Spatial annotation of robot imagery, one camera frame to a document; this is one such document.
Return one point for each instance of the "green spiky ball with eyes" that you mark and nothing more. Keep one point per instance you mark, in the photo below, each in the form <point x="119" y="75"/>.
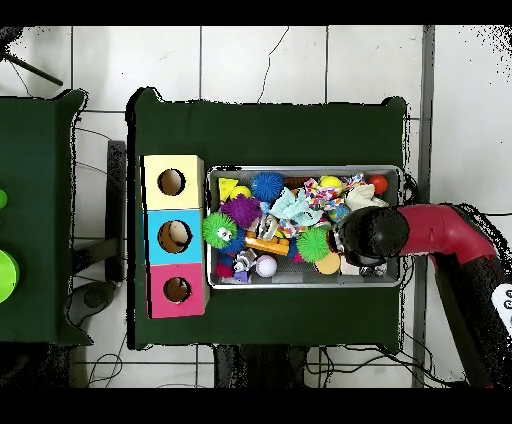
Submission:
<point x="216" y="228"/>

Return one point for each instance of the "plain green spiky ball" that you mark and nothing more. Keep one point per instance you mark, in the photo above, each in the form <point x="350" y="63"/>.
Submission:
<point x="312" y="244"/>

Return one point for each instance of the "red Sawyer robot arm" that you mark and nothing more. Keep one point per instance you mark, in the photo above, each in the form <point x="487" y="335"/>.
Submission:
<point x="440" y="232"/>

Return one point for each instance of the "wooden box with three holes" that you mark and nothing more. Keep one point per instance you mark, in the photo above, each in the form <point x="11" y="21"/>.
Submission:
<point x="184" y="200"/>

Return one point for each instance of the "shallow clear mesh bin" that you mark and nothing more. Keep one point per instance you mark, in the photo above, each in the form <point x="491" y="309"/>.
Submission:
<point x="304" y="282"/>

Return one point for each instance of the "purple spiky toy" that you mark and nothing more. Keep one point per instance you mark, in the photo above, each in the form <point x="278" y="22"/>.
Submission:
<point x="241" y="211"/>

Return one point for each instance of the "crushed silver drink can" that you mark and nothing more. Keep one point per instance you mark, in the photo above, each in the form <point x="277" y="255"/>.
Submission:
<point x="267" y="226"/>

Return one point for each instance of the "blue spiky ball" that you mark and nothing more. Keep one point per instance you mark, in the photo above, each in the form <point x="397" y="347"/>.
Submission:
<point x="267" y="187"/>
<point x="236" y="244"/>

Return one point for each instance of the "light blue cloth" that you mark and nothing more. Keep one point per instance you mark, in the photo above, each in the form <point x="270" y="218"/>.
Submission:
<point x="296" y="208"/>

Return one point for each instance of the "colourful patterned cloth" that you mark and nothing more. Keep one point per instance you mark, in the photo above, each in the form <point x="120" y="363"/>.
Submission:
<point x="320" y="196"/>

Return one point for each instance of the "yellow ball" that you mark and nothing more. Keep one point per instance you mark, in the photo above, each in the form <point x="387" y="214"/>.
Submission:
<point x="331" y="182"/>

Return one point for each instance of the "cream white cloth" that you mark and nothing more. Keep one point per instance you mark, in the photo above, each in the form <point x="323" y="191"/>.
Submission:
<point x="362" y="196"/>

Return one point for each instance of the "dark green side tablecloth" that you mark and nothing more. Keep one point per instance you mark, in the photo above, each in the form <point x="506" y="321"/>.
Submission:
<point x="36" y="200"/>

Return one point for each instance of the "small green object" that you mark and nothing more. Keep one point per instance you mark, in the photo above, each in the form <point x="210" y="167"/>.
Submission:
<point x="2" y="198"/>

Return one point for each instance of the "lime green bowl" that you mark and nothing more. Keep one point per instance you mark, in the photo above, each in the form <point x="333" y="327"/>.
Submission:
<point x="7" y="276"/>

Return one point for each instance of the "black tripod leg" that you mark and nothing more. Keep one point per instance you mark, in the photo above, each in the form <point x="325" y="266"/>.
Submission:
<point x="36" y="71"/>

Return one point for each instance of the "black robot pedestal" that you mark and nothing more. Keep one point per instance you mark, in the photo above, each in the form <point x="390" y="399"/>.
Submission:
<point x="260" y="368"/>

